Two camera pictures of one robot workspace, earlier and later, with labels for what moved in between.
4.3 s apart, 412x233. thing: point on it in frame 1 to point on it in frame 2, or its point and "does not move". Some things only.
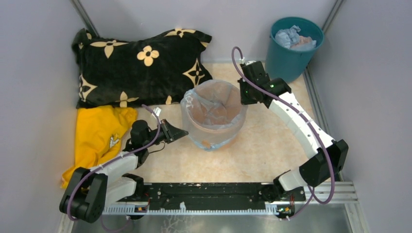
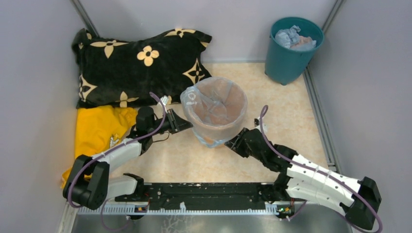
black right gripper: x=245 y=100 to x=239 y=148
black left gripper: x=171 y=132 to x=177 y=123
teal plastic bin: x=293 y=41 does not move
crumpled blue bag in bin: x=289 y=38 does not move
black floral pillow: x=157 y=70 does not move
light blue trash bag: x=213 y=114 does not move
